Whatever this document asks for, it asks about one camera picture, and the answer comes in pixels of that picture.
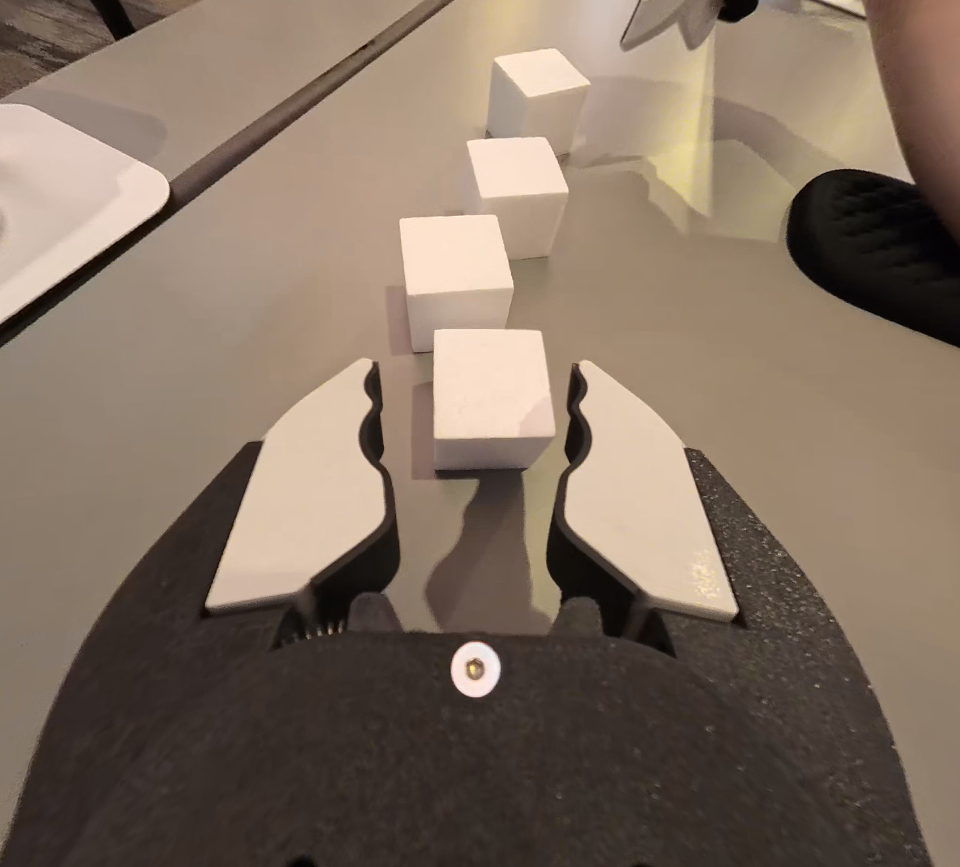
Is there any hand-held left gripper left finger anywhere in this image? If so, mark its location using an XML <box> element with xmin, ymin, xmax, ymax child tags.
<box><xmin>204</xmin><ymin>357</ymin><xmax>402</xmax><ymax>643</ymax></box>

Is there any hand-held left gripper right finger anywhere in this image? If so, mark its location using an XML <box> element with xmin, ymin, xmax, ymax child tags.
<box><xmin>546</xmin><ymin>359</ymin><xmax>741</xmax><ymax>642</ymax></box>

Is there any white foam cube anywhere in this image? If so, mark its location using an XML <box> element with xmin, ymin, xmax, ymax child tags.
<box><xmin>486</xmin><ymin>48</ymin><xmax>592</xmax><ymax>156</ymax></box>
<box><xmin>466</xmin><ymin>137</ymin><xmax>570</xmax><ymax>261</ymax></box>
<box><xmin>399</xmin><ymin>214</ymin><xmax>516</xmax><ymax>354</ymax></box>
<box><xmin>432</xmin><ymin>328</ymin><xmax>557</xmax><ymax>472</ymax></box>

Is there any person's right forearm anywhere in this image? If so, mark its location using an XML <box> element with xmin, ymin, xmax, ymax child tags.
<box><xmin>855</xmin><ymin>0</ymin><xmax>960</xmax><ymax>242</ymax></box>

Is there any white document stand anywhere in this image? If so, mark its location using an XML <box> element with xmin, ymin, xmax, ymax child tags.
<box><xmin>780</xmin><ymin>0</ymin><xmax>871</xmax><ymax>22</ymax></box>

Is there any black wrist rest pad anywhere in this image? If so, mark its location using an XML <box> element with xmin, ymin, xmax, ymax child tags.
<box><xmin>786</xmin><ymin>169</ymin><xmax>960</xmax><ymax>348</ymax></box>

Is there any wooden board document stand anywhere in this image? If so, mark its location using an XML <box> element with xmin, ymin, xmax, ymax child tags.
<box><xmin>0</xmin><ymin>103</ymin><xmax>171</xmax><ymax>328</ymax></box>

